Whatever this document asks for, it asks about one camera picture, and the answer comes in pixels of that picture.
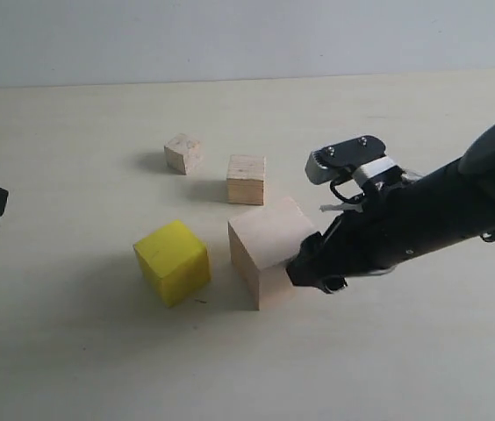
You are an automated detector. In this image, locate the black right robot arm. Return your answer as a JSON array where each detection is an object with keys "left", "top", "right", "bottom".
[{"left": 286, "top": 124, "right": 495, "bottom": 294}]

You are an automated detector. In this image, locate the medium wooden cube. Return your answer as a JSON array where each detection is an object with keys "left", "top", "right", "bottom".
[{"left": 226, "top": 154, "right": 266, "bottom": 205}]

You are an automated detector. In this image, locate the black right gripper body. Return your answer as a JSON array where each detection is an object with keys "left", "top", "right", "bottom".
[{"left": 286, "top": 179, "right": 432, "bottom": 294}]

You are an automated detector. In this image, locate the large wooden cube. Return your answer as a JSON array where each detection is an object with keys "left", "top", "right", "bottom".
[{"left": 227, "top": 196, "right": 315, "bottom": 310}]

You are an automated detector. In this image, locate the yellow cube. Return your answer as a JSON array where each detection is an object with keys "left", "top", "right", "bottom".
[{"left": 133, "top": 219, "right": 212, "bottom": 308}]

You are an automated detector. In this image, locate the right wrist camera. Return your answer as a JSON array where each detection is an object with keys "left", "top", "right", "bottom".
[{"left": 305, "top": 135, "right": 386, "bottom": 185}]

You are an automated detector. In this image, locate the small wooden cube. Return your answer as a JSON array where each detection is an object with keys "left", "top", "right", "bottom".
[{"left": 164, "top": 133, "right": 203, "bottom": 175}]

